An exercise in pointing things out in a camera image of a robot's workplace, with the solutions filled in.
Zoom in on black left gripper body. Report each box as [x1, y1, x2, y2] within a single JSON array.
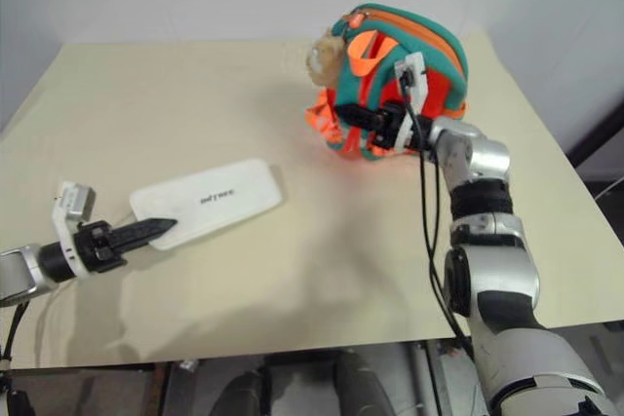
[[72, 220, 129, 275]]

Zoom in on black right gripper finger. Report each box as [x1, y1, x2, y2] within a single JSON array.
[[340, 116, 387, 133], [333, 103, 377, 121]]

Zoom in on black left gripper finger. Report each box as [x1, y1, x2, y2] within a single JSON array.
[[115, 216, 177, 241], [116, 229, 172, 255]]

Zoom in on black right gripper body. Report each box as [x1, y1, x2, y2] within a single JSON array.
[[364, 100, 407, 150]]

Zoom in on orange and teal backpack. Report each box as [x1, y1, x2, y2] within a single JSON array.
[[303, 3, 470, 163]]

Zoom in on beige plush backpack charm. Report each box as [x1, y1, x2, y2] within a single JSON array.
[[305, 32, 350, 90]]

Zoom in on small dark rounded shape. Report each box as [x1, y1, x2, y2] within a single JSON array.
[[214, 369, 268, 416]]

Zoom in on dark furniture piece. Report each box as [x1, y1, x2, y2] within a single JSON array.
[[568, 97, 624, 170]]

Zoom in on large dark rounded shape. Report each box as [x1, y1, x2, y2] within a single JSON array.
[[334, 350, 394, 416]]

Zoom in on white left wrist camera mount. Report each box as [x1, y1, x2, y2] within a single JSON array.
[[51, 181, 98, 282]]

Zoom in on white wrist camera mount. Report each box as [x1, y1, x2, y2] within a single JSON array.
[[393, 52, 431, 152], [51, 181, 98, 282]]

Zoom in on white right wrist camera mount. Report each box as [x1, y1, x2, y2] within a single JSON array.
[[393, 52, 431, 152]]

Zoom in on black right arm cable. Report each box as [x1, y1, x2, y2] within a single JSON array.
[[400, 67, 477, 359]]

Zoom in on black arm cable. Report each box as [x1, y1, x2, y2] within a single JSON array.
[[0, 302, 31, 363], [400, 67, 477, 359]]

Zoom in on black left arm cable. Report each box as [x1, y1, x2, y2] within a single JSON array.
[[0, 302, 31, 363]]

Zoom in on grey metal table frame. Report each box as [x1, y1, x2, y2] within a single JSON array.
[[165, 337, 482, 416]]

